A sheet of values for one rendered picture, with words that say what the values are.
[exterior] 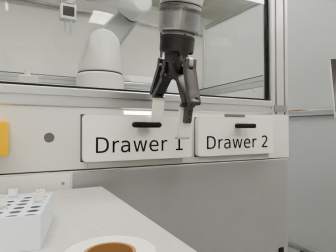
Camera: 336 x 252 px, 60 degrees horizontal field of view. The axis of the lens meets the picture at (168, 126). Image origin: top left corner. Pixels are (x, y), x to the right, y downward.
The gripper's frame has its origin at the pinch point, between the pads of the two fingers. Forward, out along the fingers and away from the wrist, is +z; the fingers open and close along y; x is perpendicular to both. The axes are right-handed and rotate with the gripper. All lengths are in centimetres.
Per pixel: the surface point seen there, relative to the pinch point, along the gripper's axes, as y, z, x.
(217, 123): 9.4, 0.8, -20.5
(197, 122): 9.7, 0.6, -14.0
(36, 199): -19.3, 5.9, 28.3
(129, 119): 9.0, -0.1, 6.4
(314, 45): 90, -43, -158
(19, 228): -25.8, 6.1, 30.2
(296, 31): 107, -54, -157
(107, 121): 8.8, 0.6, 11.9
